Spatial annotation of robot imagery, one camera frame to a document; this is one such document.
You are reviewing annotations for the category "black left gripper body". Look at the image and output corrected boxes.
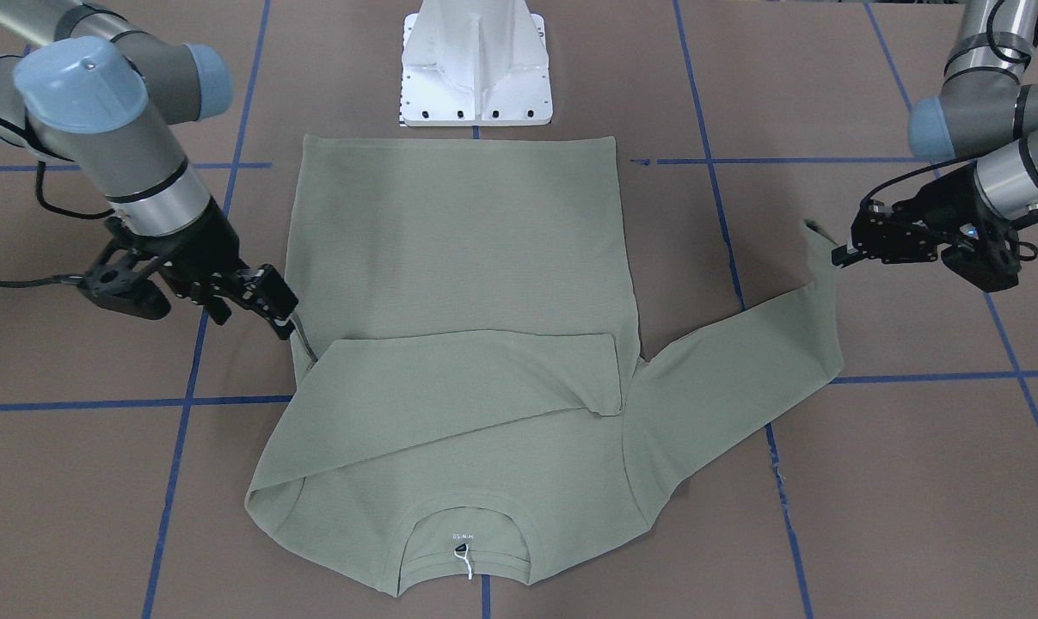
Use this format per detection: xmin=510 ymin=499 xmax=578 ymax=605
xmin=849 ymin=165 xmax=1038 ymax=293

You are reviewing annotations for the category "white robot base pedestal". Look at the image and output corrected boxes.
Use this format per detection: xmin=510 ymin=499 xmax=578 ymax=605
xmin=398 ymin=1 xmax=554 ymax=128

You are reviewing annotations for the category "olive green long-sleeve shirt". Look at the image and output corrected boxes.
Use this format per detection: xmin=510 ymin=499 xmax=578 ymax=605
xmin=246 ymin=136 xmax=844 ymax=597

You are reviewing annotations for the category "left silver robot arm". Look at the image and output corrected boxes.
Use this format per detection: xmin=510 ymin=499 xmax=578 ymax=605
xmin=832 ymin=1 xmax=1038 ymax=292

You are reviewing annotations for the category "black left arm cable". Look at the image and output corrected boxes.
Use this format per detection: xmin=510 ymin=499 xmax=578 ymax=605
xmin=859 ymin=155 xmax=980 ymax=216

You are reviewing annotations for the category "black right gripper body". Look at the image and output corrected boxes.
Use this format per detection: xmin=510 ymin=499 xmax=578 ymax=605
xmin=76 ymin=199 xmax=298 ymax=340

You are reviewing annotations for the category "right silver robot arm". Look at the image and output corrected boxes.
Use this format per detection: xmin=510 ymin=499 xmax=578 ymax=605
xmin=0 ymin=1 xmax=301 ymax=340

